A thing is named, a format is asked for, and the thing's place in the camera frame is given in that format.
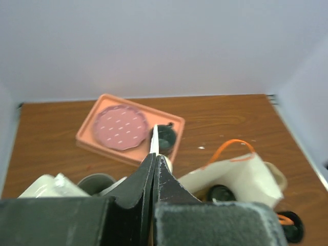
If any dark green mug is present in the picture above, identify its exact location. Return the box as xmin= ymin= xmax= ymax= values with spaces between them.
xmin=150 ymin=122 xmax=177 ymax=156

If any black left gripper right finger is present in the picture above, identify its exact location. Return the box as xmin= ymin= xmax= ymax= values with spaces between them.
xmin=153 ymin=156 xmax=288 ymax=245

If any grey cylindrical utensil holder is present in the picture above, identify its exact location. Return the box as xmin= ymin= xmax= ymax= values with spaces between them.
xmin=77 ymin=173 xmax=116 ymax=196

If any beige pulp cup carrier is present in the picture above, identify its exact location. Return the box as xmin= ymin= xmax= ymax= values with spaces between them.
xmin=264 ymin=161 xmax=288 ymax=192

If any pink polka dot plate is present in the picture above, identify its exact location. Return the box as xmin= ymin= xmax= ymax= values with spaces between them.
xmin=92 ymin=104 xmax=149 ymax=151

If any black plastic cup lid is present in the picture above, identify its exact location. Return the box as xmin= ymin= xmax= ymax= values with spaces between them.
xmin=207 ymin=184 xmax=236 ymax=202

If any cream paper gift bag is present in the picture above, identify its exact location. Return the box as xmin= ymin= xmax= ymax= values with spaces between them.
xmin=178 ymin=139 xmax=283 ymax=208

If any white straw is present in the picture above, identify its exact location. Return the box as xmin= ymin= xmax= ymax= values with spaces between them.
xmin=150 ymin=125 xmax=159 ymax=155

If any salmon pink serving tray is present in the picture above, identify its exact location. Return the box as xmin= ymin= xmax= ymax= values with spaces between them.
xmin=75 ymin=94 xmax=185 ymax=167

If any white wrapped utensil packet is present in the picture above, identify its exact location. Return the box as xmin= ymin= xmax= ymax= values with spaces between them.
xmin=98 ymin=176 xmax=127 ymax=196

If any white rectangular plate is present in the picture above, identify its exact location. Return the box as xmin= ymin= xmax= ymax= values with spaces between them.
xmin=19 ymin=173 xmax=90 ymax=198

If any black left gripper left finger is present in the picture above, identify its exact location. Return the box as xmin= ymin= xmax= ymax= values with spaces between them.
xmin=1 ymin=153 xmax=156 ymax=245

